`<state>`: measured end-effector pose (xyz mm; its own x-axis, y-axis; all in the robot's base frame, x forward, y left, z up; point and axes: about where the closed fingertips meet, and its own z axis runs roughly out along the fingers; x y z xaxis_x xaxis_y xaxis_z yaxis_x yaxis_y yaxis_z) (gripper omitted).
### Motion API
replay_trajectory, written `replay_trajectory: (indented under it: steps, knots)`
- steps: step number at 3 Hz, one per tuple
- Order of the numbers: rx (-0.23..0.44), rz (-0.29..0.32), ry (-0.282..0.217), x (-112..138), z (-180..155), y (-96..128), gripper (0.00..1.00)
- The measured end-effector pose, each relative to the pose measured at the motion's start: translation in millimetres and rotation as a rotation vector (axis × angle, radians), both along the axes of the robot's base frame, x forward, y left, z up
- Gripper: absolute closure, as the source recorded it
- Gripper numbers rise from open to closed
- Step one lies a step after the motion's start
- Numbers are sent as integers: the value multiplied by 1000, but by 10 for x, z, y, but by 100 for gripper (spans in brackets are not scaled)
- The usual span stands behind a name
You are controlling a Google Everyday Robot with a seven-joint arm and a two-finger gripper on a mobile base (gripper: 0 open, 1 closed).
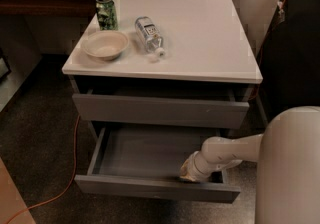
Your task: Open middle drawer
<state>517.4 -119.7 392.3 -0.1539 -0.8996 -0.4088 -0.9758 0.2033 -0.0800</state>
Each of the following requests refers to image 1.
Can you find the grey top drawer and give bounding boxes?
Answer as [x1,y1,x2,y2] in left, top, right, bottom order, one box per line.
[72,93,249,129]

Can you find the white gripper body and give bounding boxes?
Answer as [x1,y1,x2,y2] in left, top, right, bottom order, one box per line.
[185,151,212,182]

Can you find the dark cabinet on right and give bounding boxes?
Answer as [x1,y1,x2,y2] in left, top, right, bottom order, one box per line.
[259,0,320,120]

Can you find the orange floor cable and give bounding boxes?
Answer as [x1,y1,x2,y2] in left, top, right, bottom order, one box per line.
[4,114,81,224]

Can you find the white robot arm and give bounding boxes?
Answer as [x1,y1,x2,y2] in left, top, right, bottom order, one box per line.
[180,106,320,224]

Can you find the green soda can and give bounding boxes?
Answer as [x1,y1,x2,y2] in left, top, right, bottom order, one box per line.
[96,0,118,30]

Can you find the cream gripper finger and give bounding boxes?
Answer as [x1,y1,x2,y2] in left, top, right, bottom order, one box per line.
[180,166,195,182]

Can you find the clear plastic water bottle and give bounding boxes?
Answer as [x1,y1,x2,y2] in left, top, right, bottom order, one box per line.
[135,16,165,57]

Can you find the white top drawer cabinet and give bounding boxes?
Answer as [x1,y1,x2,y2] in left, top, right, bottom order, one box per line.
[61,0,263,139]

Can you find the grey drawer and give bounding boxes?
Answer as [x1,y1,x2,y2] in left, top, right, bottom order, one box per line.
[72,93,249,129]
[75,124,241,203]

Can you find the beige paper bowl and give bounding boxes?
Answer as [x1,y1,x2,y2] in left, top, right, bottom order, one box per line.
[81,30,129,61]

